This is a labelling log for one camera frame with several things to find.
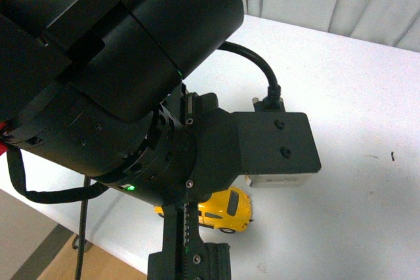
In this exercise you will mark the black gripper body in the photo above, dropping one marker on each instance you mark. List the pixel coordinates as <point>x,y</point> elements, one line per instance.
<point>216,157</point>

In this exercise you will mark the yellow beetle toy car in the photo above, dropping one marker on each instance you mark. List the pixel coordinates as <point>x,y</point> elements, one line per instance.
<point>228,211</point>

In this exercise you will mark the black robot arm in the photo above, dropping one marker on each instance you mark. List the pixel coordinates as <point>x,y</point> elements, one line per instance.
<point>92,97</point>

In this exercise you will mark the metal table leg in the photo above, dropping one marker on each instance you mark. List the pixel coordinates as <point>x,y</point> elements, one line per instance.
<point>81,239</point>

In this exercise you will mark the wrist camera with black bracket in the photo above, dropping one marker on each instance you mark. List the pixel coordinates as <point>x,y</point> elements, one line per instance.
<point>277,148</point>

